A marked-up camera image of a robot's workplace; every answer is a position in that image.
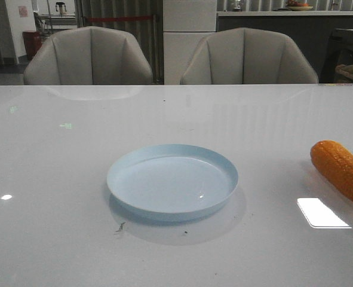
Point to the red barrier belt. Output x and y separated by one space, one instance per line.
118 19

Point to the right grey upholstered chair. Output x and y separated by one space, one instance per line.
248 56

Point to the white cabinet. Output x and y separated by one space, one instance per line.
184 24

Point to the dark grey counter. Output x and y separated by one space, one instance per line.
309 29

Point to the dark appliance at right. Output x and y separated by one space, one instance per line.
339 52

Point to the fruit bowl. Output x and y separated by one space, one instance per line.
298 6

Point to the orange corn cob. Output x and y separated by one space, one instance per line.
335 163

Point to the light blue plate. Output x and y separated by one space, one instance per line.
172 182

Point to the metal shelf cart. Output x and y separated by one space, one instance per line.
53 16

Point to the metal kettle on counter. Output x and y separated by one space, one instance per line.
237 5

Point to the grey upholstered chair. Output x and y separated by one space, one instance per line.
248 56
89 56

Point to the left grey upholstered chair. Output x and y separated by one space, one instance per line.
89 56

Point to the red trash bin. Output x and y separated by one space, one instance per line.
32 43

